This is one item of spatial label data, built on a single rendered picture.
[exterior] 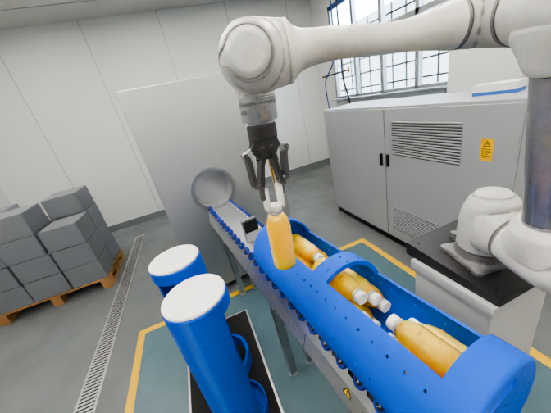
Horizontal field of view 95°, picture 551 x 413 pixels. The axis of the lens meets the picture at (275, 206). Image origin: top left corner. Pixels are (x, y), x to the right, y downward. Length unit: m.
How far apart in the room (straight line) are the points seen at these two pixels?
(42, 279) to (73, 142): 2.46
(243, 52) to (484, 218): 0.87
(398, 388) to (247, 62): 0.66
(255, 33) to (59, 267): 3.76
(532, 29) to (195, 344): 1.30
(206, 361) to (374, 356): 0.79
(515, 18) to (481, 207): 0.54
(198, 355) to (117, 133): 4.61
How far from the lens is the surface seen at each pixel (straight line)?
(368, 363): 0.71
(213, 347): 1.23
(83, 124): 5.51
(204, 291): 1.21
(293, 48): 0.48
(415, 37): 0.73
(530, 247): 0.92
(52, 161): 5.73
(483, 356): 0.66
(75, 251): 3.81
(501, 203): 1.04
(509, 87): 2.24
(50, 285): 4.09
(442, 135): 2.30
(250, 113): 0.62
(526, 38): 0.71
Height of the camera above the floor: 1.74
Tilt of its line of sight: 23 degrees down
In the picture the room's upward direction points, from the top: 13 degrees counter-clockwise
